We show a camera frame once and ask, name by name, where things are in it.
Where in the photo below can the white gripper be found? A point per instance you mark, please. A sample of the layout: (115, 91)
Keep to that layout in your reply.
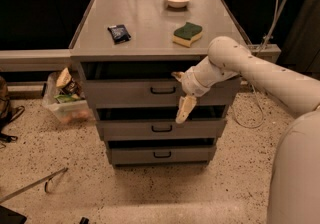
(194, 83)

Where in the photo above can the grey top drawer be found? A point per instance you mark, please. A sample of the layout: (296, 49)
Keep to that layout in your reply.
(133, 83)

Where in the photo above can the grey drawer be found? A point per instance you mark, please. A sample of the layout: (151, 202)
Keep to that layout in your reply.
(157, 123)
(140, 152)
(133, 83)

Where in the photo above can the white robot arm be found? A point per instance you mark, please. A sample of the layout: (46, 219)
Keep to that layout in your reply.
(294, 193)

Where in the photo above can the grey middle drawer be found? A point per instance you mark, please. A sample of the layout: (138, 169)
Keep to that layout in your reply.
(157, 123)

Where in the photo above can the grey bottom drawer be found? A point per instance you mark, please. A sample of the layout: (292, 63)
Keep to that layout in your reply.
(140, 152)

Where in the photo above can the grey drawer cabinet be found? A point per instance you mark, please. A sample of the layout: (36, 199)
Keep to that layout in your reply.
(151, 24)

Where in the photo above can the green yellow sponge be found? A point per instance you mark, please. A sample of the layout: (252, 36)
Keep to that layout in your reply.
(187, 34)

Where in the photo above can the dark blue snack packet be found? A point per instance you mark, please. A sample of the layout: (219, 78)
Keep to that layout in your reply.
(119, 33)

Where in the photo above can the clear plastic bin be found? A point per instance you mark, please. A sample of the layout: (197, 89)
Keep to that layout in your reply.
(65, 112)

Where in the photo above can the snack bag in bin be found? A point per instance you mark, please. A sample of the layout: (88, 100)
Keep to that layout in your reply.
(67, 84)

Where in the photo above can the metal rod on floor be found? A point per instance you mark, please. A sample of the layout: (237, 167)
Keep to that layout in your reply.
(26, 188)

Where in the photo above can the black object bottom left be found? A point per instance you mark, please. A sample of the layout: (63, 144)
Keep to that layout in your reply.
(8, 216)

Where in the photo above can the dark bag with straps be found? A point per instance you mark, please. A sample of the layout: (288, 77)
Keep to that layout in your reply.
(8, 113)

